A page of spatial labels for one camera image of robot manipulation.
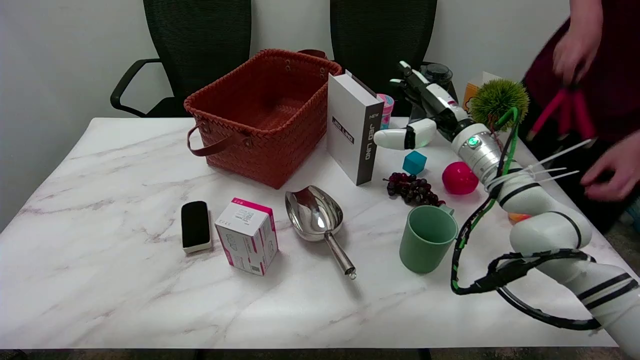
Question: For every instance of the bare person hand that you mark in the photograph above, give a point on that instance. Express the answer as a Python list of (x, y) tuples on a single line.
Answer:
[(617, 172), (575, 55)]

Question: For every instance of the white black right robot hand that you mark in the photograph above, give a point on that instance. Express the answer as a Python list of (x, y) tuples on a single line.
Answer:
[(440, 107)]

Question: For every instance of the pink flexible tripod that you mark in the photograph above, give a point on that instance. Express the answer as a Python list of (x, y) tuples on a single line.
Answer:
[(552, 107)]

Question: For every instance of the white and black box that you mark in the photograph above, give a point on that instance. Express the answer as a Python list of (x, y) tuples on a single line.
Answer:
[(350, 125)]

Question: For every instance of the bare person forearm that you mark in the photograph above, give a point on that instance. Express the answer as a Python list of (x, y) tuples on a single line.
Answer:
[(587, 15)]

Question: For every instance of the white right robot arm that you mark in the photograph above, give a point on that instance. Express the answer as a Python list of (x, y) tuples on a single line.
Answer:
[(545, 235)]

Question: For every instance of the orange white carton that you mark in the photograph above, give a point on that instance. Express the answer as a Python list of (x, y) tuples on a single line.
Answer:
[(472, 90)]

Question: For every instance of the person in maroon clothes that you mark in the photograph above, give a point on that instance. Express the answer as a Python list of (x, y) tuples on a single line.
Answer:
[(617, 75)]

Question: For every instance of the pink patterned cup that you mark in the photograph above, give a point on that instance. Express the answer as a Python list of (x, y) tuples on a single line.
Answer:
[(386, 107)]

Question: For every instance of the green ball plant white pot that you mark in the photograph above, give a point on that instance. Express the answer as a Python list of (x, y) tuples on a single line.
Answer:
[(497, 97)]

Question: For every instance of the white zip tie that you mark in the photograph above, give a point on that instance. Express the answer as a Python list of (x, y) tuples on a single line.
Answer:
[(560, 156), (555, 176)]

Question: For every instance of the teal cube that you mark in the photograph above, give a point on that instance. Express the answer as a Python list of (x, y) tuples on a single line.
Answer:
[(414, 162)]

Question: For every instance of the pink ball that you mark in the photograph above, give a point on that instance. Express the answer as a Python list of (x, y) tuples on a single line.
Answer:
[(457, 179)]

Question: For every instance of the purple grape bunch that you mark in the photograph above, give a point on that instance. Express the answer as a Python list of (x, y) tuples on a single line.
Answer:
[(412, 189)]

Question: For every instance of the black mesh office chair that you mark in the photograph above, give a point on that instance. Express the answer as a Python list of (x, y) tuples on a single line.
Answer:
[(380, 35), (200, 45)]

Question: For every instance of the orange red mango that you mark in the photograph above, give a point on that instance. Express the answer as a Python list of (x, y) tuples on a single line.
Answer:
[(517, 217)]

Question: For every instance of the green plastic mug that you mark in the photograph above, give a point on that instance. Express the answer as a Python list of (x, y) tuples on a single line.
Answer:
[(425, 240)]

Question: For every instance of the shiny metal scoop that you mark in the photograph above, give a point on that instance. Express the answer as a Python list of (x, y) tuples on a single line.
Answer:
[(312, 212)]

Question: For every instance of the red woven basket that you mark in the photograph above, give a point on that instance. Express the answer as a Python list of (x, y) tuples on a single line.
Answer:
[(260, 125)]

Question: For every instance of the pink white carton box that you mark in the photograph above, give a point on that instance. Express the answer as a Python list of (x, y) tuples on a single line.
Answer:
[(245, 235)]

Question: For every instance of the black whiteboard eraser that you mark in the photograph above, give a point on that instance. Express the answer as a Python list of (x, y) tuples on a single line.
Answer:
[(195, 225)]

